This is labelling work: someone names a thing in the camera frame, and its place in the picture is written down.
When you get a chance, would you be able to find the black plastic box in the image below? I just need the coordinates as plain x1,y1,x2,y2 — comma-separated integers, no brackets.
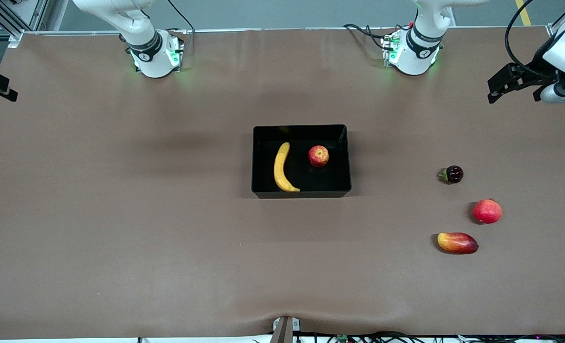
252,125,352,199

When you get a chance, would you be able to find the red yellow apple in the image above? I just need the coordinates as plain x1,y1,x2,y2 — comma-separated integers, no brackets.
308,145,330,168

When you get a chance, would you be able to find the yellow banana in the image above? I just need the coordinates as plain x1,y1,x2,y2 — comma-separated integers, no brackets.
273,142,301,192

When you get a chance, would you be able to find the dark purple mangosteen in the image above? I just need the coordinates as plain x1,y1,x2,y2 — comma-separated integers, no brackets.
438,165,464,185

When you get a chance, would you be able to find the red pomegranate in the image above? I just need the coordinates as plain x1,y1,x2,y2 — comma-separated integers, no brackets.
472,198,503,225

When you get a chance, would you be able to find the red yellow mango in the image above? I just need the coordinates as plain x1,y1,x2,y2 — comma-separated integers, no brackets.
437,232,479,255

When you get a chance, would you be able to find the aluminium frame post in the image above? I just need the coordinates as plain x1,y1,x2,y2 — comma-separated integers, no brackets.
0,0,50,48
547,0,565,38

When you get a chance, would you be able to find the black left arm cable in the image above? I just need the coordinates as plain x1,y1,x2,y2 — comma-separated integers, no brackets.
504,0,565,79

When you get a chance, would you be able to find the black left base cable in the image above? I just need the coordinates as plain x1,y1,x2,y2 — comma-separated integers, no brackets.
343,23,409,50

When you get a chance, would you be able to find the black base cable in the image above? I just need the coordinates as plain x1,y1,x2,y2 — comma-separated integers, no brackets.
163,0,196,48
343,23,409,50

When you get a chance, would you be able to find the black right base cable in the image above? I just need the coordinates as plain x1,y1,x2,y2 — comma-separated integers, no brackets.
163,0,196,48

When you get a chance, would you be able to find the metal table clamp bracket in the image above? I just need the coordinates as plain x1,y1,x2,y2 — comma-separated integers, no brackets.
272,316,302,343

